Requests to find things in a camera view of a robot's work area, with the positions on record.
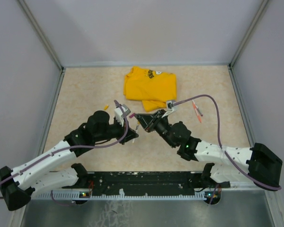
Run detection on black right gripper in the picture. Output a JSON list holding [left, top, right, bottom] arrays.
[[134, 111, 176, 149]]

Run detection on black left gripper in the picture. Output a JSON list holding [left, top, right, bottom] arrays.
[[94, 114, 138, 143]]

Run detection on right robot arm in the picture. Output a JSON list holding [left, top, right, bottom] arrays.
[[135, 110, 283, 191]]

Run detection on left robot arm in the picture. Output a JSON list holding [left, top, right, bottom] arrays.
[[0, 109, 139, 211]]

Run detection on orange pink highlighter pen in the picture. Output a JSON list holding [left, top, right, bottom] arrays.
[[192, 101, 202, 123]]

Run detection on white purple-end pen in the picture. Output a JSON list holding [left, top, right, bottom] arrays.
[[192, 100, 203, 116]]

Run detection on yellow folded t-shirt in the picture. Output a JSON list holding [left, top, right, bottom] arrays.
[[123, 66, 177, 112]]

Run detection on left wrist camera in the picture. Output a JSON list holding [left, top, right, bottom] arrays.
[[114, 104, 131, 126]]

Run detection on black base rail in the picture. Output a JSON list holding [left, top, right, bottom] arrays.
[[35, 172, 230, 202]]

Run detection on aluminium frame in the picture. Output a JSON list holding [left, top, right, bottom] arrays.
[[7, 0, 284, 227]]

